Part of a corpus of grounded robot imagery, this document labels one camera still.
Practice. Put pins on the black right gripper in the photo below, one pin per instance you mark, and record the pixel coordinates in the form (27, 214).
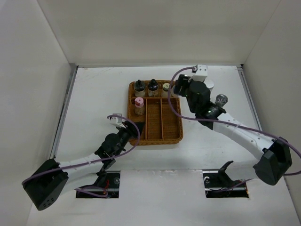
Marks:
(182, 81)

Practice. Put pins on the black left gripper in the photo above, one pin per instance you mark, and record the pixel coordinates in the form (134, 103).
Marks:
(131, 129)

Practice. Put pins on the yellow-lid white jar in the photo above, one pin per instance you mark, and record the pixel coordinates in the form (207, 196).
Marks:
(165, 90)

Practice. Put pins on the pink-lid spice bottle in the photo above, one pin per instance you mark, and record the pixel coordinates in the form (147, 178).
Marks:
(139, 106)

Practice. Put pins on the black-lid jar beige contents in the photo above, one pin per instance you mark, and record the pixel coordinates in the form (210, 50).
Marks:
(153, 88)

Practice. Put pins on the black-lid jar white powder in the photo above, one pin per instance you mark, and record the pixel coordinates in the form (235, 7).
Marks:
(139, 88)

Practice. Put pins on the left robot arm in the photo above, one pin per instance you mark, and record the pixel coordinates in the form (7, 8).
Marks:
(53, 178)

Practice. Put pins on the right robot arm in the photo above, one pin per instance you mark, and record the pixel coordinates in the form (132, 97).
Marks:
(272, 154)

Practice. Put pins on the clear-cap white salt bottle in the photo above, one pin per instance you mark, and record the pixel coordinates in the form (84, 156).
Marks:
(221, 100)

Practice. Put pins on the brown wicker tray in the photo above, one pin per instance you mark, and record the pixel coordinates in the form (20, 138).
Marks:
(162, 126)

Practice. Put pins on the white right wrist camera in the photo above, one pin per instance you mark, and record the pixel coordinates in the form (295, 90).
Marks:
(200, 73)

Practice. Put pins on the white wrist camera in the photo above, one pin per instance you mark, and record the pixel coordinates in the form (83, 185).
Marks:
(200, 73)
(116, 120)

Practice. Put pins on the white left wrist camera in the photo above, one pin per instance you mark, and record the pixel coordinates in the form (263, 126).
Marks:
(116, 120)

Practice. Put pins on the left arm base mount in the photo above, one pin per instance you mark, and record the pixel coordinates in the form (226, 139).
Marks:
(106, 186)

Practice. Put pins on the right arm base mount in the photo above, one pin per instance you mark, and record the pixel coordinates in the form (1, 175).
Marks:
(218, 184)

